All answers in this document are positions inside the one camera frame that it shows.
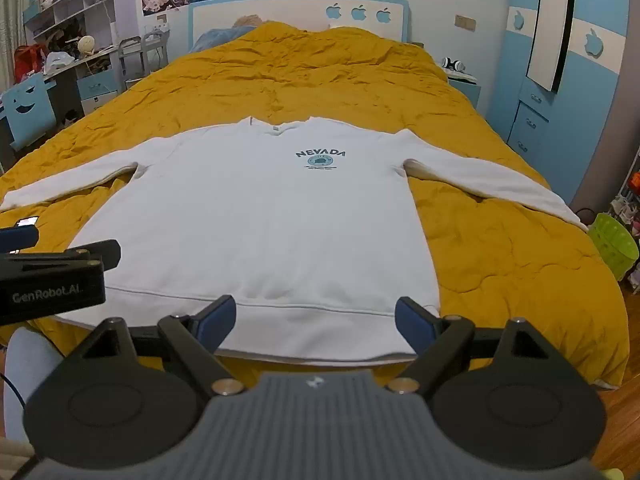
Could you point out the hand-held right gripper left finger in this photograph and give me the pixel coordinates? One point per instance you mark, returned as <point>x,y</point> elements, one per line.
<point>220,319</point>

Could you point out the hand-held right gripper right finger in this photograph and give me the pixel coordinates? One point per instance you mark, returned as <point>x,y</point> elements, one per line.
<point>414,322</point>

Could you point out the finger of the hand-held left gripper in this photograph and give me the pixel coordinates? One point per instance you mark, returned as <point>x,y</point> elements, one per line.
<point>17,239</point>
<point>97,254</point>

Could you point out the white printed sweatshirt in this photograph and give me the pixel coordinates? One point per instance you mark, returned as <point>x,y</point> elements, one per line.
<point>260,220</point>

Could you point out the small black device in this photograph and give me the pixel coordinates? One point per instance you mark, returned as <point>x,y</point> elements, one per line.
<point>27,221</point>

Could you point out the light blue cloth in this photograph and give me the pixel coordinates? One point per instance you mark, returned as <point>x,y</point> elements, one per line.
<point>30,380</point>

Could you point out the blue chair with face cutout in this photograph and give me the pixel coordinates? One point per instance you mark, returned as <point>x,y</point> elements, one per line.
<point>27,110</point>

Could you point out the blue drawer cabinet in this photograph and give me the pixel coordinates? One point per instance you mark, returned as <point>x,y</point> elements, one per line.
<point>97,90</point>

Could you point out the red bag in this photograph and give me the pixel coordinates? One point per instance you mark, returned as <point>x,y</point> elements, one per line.
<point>29,60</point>

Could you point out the desk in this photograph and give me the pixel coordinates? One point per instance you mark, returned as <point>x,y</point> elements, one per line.
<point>75,67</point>

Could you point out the white plastic bag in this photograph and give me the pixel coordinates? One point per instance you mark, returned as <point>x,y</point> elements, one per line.
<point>59,62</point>

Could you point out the cream round ball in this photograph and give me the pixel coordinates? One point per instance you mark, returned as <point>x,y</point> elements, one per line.
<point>87,44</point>

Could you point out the green plastic basket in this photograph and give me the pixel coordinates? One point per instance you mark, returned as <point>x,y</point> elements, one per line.
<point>612,245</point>

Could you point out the blue wardrobe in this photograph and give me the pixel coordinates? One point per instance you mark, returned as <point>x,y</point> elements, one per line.
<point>530,125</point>

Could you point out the nightstand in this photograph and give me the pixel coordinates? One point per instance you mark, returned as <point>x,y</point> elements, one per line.
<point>467,90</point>

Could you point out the blue pillow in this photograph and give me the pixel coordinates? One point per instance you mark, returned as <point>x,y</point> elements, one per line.
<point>215,37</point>

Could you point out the white storage rack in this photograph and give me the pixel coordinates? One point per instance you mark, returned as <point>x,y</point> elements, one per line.
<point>627,195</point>

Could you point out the yellow quilt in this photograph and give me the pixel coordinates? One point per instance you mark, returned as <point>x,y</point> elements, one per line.
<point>310,80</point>

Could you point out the white headphones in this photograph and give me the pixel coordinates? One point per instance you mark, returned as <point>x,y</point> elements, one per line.
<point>452,64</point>

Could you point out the beige pillow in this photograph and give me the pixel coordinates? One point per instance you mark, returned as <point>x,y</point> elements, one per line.
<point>249,21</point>

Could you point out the white and blue headboard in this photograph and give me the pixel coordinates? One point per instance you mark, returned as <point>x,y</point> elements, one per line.
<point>300,15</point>

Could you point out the black framed mirror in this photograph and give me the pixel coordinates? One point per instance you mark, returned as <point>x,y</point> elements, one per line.
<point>547,25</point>

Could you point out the wall switch plate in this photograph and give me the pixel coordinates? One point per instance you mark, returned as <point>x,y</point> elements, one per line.
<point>465,20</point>

